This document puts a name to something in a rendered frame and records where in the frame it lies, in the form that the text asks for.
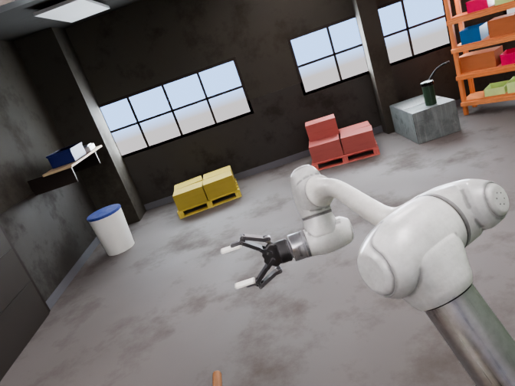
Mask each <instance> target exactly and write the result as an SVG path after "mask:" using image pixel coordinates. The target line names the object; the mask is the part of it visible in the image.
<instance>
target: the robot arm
mask: <svg viewBox="0 0 515 386"><path fill-rule="evenodd" d="M290 186H291V191H292V194H293V197H294V201H295V204H296V206H297V210H298V211H299V213H300V216H301V218H302V220H303V226H304V230H302V231H298V232H296V233H293V234H289V235H287V238H288V240H286V239H285V238H284V239H282V240H278V241H276V242H273V243H271V236H270V235H269V234H267V235H264V236H262V235H254V234H240V240H237V241H235V242H232V243H230V246H228V247H224V248H222V249H221V254H226V253H228V252H231V251H233V250H237V249H240V248H242V246H245V247H249V248H251V249H254V250H258V251H259V252H261V253H262V257H263V258H264V262H265V265H264V267H263V269H262V270H261V272H260V273H259V274H258V276H257V278H256V279H255V278H254V277H252V278H250V279H247V280H243V281H241V282H238V283H235V289H239V288H242V287H244V286H246V287H251V286H258V287H259V289H262V288H263V287H265V286H266V285H267V284H268V283H269V282H270V281H271V280H272V279H273V278H275V276H276V275H278V274H280V273H282V268H281V267H280V264H281V263H286V262H289V261H292V259H293V258H294V259H295V260H296V261H298V260H302V259H305V258H308V257H312V256H316V255H324V254H329V253H332V252H333V251H336V250H338V249H340V248H342V247H345V246H346V245H347V244H349V243H351V242H352V241H353V238H354V231H353V226H352V225H351V222H350V220H349V219H348V218H345V217H340V216H339V217H335V216H334V214H333V212H332V210H330V209H331V207H330V204H331V202H332V201H333V199H334V198H335V199H337V200H338V201H340V202H341V203H343V204H344V205H345V206H347V207H348V208H350V209H351V210H352V211H354V212H356V213H357V214H358V215H359V216H361V217H362V218H364V219H365V220H367V221H368V222H369V223H370V224H373V225H374V226H375V227H374V228H373V229H372V230H371V231H370V232H369V234H368V235H367V237H366V239H365V240H364V241H363V243H362V245H361V247H360V249H359V253H358V259H357V265H358V268H359V272H360V275H361V277H362V278H363V280H364V281H365V283H366V284H367V285H368V286H369V287H370V288H371V289H372V290H374V291H375V292H376V293H378V294H379V295H380V296H384V297H387V298H390V299H403V300H405V301H406V302H407V303H408V304H409V305H410V306H411V307H413V308H415V309H417V310H419V311H422V312H423V311H425V312H426V314H427V315H428V317H429V319H430V320H431V321H432V323H433V324H434V325H435V327H436V329H437V330H438V331H439V332H440V334H441V336H442V337H443V339H444V340H445V341H446V342H447V344H448V346H449V347H450V349H451V350H452V351H453V353H454V354H455V356H456V357H457V358H458V360H459V362H460V363H461V364H462V366H463V367H464V369H465V370H466V372H467V373H468V374H469V375H470V377H471V379H472V380H473V382H474V383H475V384H476V385H477V386H515V341H514V340H513V339H512V337H511V336H510V334H509V333H508V331H507V330H506V329H505V328H504V326H503V325H502V323H501V322H500V320H499V319H498V318H497V317H496V315H495V314H494V312H493V311H492V309H491V308H490V307H489V306H488V304H487V303H486V301H485V300H484V298H483V297H482V296H481V294H480V293H479V292H478V291H477V289H476V288H475V286H474V285H473V283H472V282H473V275H472V270H471V268H470V265H469V262H468V259H467V254H466V251H465V247H466V246H467V245H469V244H470V243H471V242H473V241H474V240H475V239H476V238H478V237H479V236H480V235H481V234H482V233H483V231H484V230H487V229H491V228H493V227H495V226H496V225H497V224H499V223H500V222H501V221H502V220H503V219H504V218H505V217H506V216H507V212H508V209H509V206H510V203H509V199H508V196H507V193H506V192H505V191H504V189H503V188H502V187H500V186H499V185H497V184H496V183H494V182H492V181H488V180H483V179H473V178H472V179H464V180H460V181H456V182H451V183H447V184H444V185H440V186H438V187H435V188H433V189H431V190H429V191H427V192H424V193H422V194H420V195H418V196H416V197H414V198H413V199H412V200H410V201H407V202H406V203H404V204H402V205H400V206H398V207H396V208H392V207H389V206H386V205H384V204H382V203H380V202H378V201H377V200H375V199H373V198H371V197H369V196H368V195H366V194H364V193H362V192H361V191H359V190H357V189H356V188H354V187H352V186H351V185H348V184H346V183H345V182H342V181H340V180H338V179H334V178H327V177H326V176H323V175H321V174H320V173H319V171H318V170H317V169H316V168H314V167H313V166H312V165H302V166H300V167H298V168H296V169H295V170H294V171H293V173H292V175H291V177H290ZM321 212H322V213H321ZM312 215H313V216H312ZM249 240H252V241H259V242H265V243H267V245H266V246H264V245H260V244H256V243H253V242H250V241H249ZM241 245H242V246H241ZM271 266H275V268H274V270H272V271H271V272H270V273H269V274H268V275H267V276H266V277H265V278H264V276H265V274H266V273H267V271H268V270H269V269H270V268H271Z"/></svg>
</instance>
